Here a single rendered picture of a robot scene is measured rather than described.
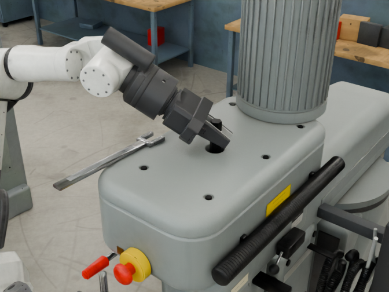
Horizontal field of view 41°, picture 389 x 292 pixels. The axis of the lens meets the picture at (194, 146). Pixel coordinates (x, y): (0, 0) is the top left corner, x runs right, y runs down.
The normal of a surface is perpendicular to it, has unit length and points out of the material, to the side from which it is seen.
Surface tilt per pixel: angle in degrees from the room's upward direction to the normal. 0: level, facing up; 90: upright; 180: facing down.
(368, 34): 90
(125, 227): 90
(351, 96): 0
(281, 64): 90
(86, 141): 0
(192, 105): 30
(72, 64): 83
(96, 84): 100
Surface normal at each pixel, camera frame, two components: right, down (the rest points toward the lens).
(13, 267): 0.75, -0.27
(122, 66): 0.45, -0.58
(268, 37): -0.58, 0.40
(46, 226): 0.01, -0.87
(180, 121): -0.22, 0.49
